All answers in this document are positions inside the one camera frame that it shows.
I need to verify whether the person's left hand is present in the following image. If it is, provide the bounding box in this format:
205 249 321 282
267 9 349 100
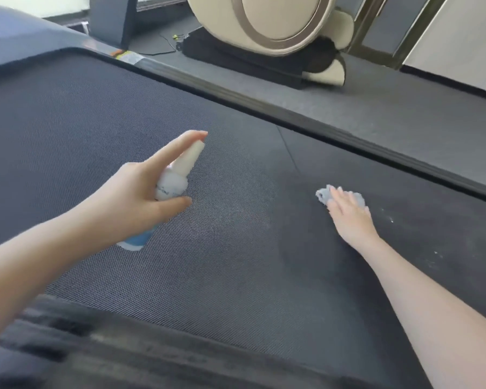
71 130 210 256

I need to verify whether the person's right hand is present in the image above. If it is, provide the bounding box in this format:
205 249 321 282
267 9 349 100
327 186 381 252

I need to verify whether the grey fluffy cloth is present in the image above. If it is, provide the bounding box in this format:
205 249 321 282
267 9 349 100
315 184 368 211

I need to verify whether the white blue spray bottle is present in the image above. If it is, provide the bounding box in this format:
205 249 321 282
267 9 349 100
116 140 206 252

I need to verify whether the dark grey treadmill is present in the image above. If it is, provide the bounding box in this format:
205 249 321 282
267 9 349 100
0 0 486 389

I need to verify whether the person's right forearm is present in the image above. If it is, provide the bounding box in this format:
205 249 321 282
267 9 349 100
360 237 486 389

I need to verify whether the dark glass double door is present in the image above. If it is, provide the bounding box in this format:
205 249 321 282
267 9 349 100
346 0 453 71

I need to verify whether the beige brown massage chair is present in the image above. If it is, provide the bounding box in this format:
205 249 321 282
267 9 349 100
178 0 355 90

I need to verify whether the black power cable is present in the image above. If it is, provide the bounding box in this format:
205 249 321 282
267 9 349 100
137 32 187 56

